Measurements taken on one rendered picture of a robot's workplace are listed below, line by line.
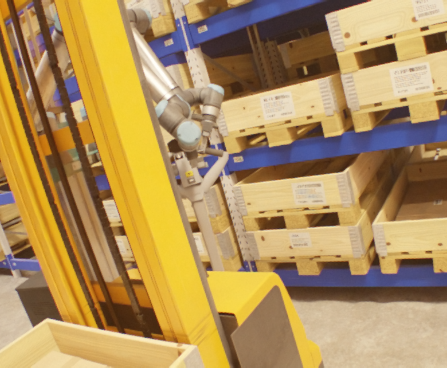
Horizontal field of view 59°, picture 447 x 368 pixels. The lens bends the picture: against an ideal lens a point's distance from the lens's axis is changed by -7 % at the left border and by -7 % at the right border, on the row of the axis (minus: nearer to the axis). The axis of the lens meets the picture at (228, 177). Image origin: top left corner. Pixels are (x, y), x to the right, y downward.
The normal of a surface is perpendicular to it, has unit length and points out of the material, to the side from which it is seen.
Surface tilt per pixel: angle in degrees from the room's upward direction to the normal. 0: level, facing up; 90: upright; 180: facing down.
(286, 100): 90
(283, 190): 90
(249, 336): 90
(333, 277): 90
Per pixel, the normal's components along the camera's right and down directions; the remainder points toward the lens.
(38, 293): -0.26, 0.27
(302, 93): -0.50, 0.31
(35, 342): 0.83, -0.11
